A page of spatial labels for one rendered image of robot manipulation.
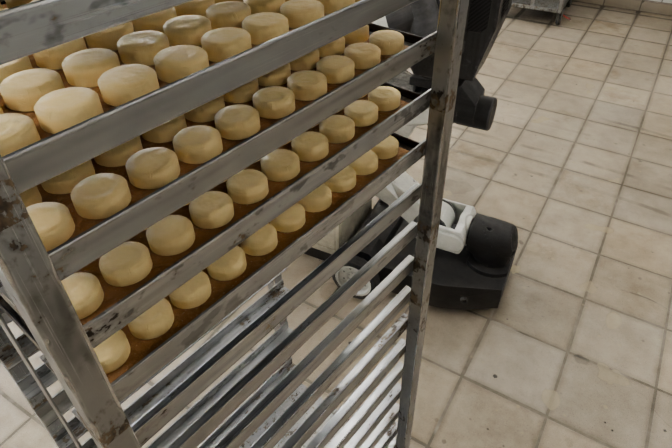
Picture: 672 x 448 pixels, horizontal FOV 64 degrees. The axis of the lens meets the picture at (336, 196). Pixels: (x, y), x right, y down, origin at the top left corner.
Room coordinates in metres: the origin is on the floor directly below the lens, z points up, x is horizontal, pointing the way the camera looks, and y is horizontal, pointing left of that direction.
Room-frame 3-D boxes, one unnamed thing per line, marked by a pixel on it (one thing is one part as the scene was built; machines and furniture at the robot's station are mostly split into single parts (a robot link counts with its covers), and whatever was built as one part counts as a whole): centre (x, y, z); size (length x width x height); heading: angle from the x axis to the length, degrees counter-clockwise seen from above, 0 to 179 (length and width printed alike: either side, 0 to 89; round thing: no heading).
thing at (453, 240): (1.64, -0.44, 0.28); 0.21 x 0.20 x 0.13; 63
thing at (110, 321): (0.53, 0.05, 1.32); 0.64 x 0.03 x 0.03; 140
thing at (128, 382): (0.53, 0.05, 1.23); 0.64 x 0.03 x 0.03; 140
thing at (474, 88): (1.65, -0.41, 0.84); 0.28 x 0.13 x 0.18; 63
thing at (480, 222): (1.65, -0.41, 0.19); 0.64 x 0.52 x 0.33; 63
